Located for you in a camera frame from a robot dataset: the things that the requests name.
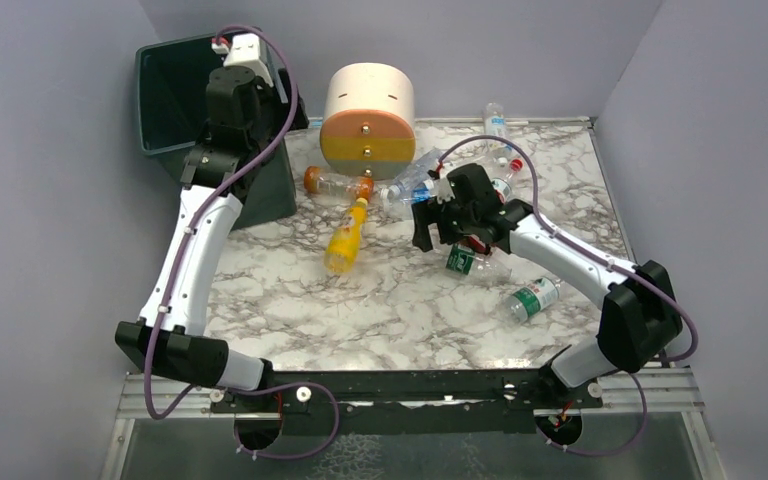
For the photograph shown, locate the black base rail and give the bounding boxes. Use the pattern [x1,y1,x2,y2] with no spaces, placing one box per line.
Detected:
[210,368,603,437]

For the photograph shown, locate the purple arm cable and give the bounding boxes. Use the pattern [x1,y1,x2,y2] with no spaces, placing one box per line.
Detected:
[142,25,300,422]
[433,135,699,458]

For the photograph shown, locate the red label bottle red cap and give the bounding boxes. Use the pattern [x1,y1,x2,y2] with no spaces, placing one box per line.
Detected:
[489,157,524,203]

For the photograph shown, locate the yellow honey pomelo bottle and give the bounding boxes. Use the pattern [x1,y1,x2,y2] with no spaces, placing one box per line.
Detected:
[324,197,368,275]

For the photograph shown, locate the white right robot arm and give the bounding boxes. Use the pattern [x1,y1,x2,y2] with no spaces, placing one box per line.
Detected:
[412,164,683,394]

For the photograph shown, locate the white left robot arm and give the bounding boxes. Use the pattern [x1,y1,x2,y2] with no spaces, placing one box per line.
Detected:
[115,66,300,391]

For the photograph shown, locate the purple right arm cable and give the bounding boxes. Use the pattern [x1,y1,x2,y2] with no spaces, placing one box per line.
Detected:
[433,135,699,458]

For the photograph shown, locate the dark green plastic bin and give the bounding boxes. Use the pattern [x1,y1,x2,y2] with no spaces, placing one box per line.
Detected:
[134,29,298,232]

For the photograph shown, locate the clear bottle blue cap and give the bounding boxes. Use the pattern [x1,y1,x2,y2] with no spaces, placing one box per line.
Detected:
[379,148,444,204]

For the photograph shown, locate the green label water bottle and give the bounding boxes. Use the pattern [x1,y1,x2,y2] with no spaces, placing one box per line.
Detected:
[502,277,563,322]

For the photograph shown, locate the orange label juice bottle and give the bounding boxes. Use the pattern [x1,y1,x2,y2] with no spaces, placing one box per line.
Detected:
[303,166,374,202]

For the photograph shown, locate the round drawer cabinet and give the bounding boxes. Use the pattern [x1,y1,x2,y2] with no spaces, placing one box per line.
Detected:
[319,62,416,180]

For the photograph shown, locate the green label bottle dark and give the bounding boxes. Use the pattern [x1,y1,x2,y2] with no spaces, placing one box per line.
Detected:
[445,244,512,284]

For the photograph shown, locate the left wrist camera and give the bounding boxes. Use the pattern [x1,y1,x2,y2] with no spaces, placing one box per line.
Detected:
[211,33,274,87]

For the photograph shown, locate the brown tea bottle red label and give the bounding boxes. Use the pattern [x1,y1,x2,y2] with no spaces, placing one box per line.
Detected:
[463,238,492,256]

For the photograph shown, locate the clear bottle blue white label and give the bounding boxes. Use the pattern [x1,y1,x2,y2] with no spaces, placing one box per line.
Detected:
[483,102,513,165]

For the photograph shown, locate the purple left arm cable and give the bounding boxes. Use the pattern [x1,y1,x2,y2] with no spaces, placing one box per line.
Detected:
[142,25,300,422]

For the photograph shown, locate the aluminium frame rail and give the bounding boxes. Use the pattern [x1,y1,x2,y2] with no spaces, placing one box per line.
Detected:
[99,370,240,480]

